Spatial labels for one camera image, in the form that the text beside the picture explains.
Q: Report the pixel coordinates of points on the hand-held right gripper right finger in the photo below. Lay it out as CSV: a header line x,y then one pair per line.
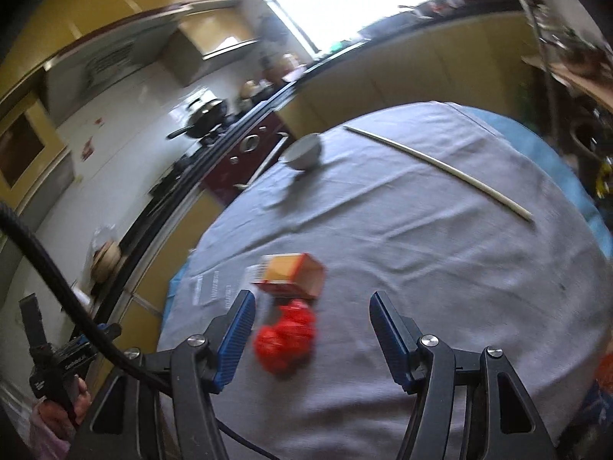
x,y
390,340

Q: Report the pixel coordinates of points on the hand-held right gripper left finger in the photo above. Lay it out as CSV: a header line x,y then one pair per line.
x,y
234,345

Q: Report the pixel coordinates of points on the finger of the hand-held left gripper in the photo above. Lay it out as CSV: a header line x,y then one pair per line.
x,y
110,331

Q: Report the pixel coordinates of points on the red plastic bag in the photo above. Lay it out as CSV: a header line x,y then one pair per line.
x,y
282,340

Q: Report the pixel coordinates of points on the orange cardboard box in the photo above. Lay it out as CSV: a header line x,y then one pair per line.
x,y
297,273

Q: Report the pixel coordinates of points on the person's left hand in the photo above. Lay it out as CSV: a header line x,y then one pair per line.
x,y
52,417

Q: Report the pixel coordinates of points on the brown clay pot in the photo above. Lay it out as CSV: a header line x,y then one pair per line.
x,y
106,261

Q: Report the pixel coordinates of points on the black kitchen countertop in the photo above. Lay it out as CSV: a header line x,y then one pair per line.
x,y
139,223

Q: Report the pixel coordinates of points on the long white stick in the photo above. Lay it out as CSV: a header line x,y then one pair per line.
x,y
459,176

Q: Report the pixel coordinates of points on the maroon built-in oven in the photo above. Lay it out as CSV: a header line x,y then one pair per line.
x,y
249,153

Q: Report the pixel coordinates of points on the white bowl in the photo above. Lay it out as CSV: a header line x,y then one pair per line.
x,y
304,153

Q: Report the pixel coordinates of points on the black wok with lid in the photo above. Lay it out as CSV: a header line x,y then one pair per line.
x,y
206,115

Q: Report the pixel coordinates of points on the blue table cover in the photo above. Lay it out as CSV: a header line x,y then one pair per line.
x,y
541,153

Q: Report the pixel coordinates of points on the steel range hood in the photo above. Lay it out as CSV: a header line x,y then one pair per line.
x,y
129,48

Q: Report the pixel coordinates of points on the metal shelf rack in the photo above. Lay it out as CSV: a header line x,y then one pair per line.
x,y
570,48

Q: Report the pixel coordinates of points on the red wall sticker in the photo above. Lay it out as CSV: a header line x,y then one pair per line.
x,y
87,148

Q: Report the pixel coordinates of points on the yellow glass-door wall cabinet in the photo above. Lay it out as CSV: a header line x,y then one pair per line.
x,y
24,153

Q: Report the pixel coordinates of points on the small yellow wall cabinet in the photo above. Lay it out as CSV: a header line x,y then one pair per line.
x,y
210,43

